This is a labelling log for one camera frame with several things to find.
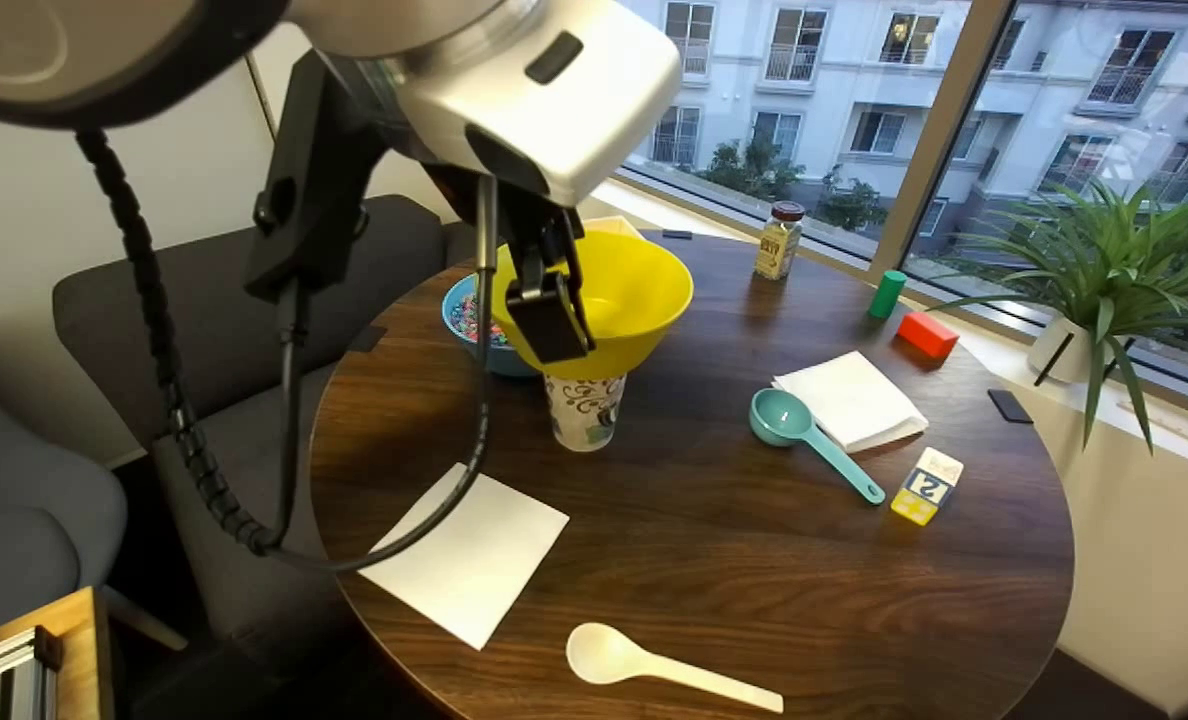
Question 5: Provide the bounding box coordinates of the glass jar with dark lid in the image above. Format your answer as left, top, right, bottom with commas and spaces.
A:
755, 203, 806, 279

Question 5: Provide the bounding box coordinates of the black table clamp pad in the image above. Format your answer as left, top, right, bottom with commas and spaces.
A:
989, 390, 1033, 426

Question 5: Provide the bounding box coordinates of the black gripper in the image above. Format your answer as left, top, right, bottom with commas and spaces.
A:
458, 174, 596, 363

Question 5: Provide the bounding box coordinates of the grey chair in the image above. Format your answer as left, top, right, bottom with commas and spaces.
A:
0, 406, 180, 633

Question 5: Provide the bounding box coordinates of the yellow and white small box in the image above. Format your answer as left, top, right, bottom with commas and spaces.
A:
894, 448, 966, 529

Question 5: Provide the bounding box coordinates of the teal measuring scoop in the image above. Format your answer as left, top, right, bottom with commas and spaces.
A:
748, 390, 884, 508

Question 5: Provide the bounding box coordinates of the white plastic spoon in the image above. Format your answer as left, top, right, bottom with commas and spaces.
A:
566, 620, 790, 712

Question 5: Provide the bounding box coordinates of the potted green plant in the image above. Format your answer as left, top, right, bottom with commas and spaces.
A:
969, 186, 1188, 439

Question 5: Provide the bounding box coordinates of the green block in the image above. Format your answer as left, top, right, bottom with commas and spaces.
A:
868, 270, 907, 322

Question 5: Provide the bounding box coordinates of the wooden side cabinet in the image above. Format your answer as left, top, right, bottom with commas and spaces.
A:
0, 590, 115, 720

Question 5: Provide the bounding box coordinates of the red block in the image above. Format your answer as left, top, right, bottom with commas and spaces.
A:
896, 311, 957, 363

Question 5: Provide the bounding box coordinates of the patterned paper cup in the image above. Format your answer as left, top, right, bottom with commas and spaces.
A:
544, 375, 628, 453

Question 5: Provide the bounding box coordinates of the dark grey sofa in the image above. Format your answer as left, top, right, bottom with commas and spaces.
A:
51, 196, 477, 674

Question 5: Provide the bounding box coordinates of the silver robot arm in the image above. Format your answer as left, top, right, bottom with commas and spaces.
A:
0, 0, 679, 363

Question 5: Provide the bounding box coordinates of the white paper sheet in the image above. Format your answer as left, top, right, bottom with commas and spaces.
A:
366, 472, 567, 653

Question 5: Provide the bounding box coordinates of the yellow plastic bowl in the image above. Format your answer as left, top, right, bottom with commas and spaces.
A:
493, 216, 695, 379

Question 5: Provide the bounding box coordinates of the blue bowl of colourful beads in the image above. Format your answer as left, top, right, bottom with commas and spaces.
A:
439, 275, 533, 379

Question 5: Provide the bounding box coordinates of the folded white napkin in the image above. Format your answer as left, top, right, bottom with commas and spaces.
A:
776, 352, 929, 453

